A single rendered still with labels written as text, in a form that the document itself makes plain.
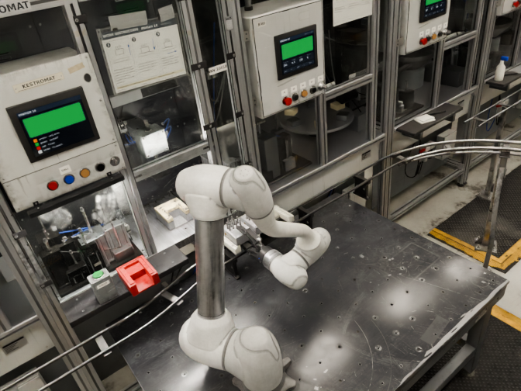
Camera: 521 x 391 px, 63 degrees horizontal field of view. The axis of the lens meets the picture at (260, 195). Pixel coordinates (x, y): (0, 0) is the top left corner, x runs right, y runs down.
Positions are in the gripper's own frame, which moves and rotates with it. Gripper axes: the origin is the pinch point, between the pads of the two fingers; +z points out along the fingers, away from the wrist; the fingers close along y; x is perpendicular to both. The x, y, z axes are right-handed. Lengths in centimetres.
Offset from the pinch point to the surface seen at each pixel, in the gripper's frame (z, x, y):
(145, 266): 6.9, 45.6, 6.2
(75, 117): 17, 49, 73
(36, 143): 16, 64, 69
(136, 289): 0, 54, 4
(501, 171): -37, -171, -27
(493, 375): -93, -82, -88
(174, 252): 12.8, 30.0, 0.5
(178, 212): 37.1, 14.0, 2.4
